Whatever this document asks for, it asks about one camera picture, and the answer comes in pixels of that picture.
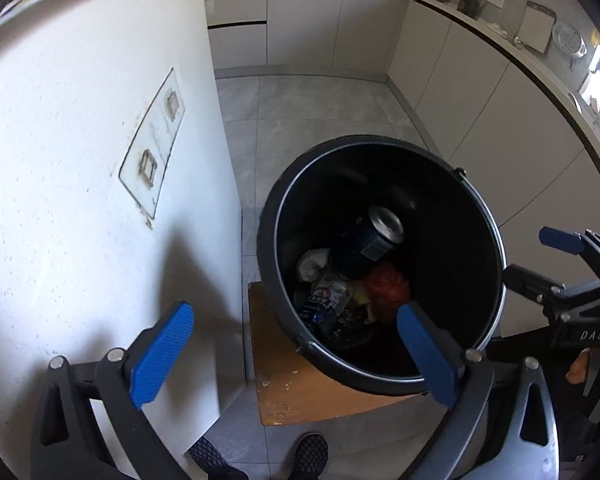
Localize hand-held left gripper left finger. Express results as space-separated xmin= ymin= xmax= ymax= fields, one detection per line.
xmin=30 ymin=301 xmax=195 ymax=480

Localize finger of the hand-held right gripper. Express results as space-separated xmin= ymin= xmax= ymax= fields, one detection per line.
xmin=501 ymin=264 xmax=566 ymax=313
xmin=538 ymin=226 xmax=600 ymax=281

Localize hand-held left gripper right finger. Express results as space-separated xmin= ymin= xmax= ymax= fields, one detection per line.
xmin=396 ymin=301 xmax=561 ymax=480

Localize red plastic bag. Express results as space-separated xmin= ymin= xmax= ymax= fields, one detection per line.
xmin=362 ymin=260 xmax=412 ymax=318

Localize black bucket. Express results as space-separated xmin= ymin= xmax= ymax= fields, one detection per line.
xmin=256 ymin=135 xmax=507 ymax=397

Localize blue soda can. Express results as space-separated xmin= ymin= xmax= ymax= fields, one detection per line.
xmin=330 ymin=205 xmax=405 ymax=278

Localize white plastic bag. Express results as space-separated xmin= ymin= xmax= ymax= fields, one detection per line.
xmin=297 ymin=248 xmax=331 ymax=283

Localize person's right hand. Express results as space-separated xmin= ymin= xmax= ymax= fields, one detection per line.
xmin=566 ymin=347 xmax=600 ymax=386

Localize person's left shoe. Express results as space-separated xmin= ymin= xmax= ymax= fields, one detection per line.
xmin=187 ymin=435 xmax=251 ymax=480

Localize round white strainer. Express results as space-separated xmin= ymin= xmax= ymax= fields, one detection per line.
xmin=552 ymin=21 xmax=588 ymax=58

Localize white table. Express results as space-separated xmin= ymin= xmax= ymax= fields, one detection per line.
xmin=0 ymin=0 xmax=246 ymax=480

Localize white cutting board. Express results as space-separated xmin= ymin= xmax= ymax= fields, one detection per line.
xmin=517 ymin=1 xmax=556 ymax=55

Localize grey lower cabinets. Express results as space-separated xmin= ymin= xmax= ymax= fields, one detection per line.
xmin=207 ymin=0 xmax=600 ymax=338

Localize dark utensil holder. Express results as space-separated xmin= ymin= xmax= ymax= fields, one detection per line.
xmin=457 ymin=0 xmax=486 ymax=20

